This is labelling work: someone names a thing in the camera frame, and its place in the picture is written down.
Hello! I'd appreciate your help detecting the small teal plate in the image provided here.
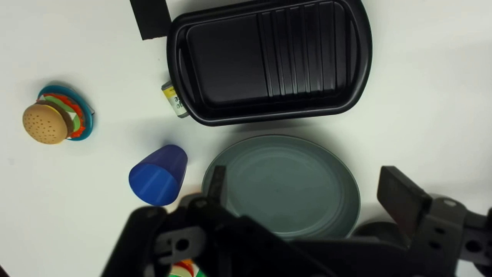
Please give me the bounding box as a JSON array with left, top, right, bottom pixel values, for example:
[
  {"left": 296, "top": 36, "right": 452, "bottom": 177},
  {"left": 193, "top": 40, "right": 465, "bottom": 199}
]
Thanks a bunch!
[{"left": 35, "top": 83, "right": 96, "bottom": 143}]

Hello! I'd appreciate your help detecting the green and white toy food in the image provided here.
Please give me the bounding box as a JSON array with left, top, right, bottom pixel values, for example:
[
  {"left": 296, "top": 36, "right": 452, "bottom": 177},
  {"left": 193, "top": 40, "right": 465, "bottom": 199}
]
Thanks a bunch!
[{"left": 169, "top": 257, "right": 207, "bottom": 277}]

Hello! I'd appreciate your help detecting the gray round plate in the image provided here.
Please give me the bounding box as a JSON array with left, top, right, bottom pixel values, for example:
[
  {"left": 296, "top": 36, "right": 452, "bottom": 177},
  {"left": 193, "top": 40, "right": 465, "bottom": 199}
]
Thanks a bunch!
[{"left": 201, "top": 134, "right": 361, "bottom": 243}]

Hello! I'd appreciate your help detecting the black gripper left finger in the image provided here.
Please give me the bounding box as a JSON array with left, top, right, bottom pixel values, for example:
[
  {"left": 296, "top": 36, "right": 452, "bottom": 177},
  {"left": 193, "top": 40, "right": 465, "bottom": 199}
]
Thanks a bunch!
[{"left": 204, "top": 165, "right": 229, "bottom": 206}]

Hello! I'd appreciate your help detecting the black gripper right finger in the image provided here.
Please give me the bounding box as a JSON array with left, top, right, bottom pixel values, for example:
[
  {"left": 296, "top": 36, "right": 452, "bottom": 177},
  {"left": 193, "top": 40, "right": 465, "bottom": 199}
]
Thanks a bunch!
[{"left": 376, "top": 165, "right": 433, "bottom": 239}]

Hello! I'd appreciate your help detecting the black flat bracket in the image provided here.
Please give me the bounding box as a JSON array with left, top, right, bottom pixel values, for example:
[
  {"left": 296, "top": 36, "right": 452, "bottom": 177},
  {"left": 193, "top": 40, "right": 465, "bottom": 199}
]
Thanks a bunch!
[{"left": 127, "top": 0, "right": 173, "bottom": 42}]

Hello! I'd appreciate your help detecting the black rectangular baking tray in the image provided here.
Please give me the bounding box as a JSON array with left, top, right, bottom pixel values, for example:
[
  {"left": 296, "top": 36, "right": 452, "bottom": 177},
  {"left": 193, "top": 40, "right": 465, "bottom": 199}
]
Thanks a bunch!
[{"left": 166, "top": 0, "right": 373, "bottom": 128}]

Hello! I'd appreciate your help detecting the blue plastic cup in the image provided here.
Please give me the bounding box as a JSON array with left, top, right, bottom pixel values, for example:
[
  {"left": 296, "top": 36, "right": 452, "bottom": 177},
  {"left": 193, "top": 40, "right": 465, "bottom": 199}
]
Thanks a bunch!
[{"left": 127, "top": 143, "right": 189, "bottom": 208}]

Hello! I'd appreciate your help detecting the toy hamburger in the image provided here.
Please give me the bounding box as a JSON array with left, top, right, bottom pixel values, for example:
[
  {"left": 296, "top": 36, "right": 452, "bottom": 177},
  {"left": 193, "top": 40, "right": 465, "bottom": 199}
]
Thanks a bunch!
[{"left": 21, "top": 93, "right": 86, "bottom": 146}]

